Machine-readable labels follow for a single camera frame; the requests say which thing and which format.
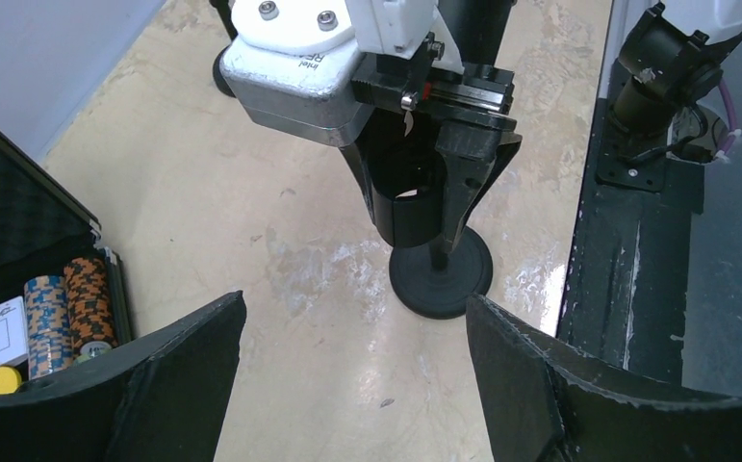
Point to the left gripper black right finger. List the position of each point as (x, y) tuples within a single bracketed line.
[(545, 400)]

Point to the black round base clip stand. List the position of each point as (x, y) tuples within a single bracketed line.
[(434, 255)]

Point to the black poker chip case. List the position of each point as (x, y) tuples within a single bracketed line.
[(74, 288)]

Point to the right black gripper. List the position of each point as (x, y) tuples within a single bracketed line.
[(475, 150)]

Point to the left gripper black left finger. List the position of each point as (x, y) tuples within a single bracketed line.
[(162, 397)]

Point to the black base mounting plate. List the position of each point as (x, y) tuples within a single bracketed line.
[(625, 291)]

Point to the black shock mount round stand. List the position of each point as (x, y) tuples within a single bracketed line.
[(223, 9)]

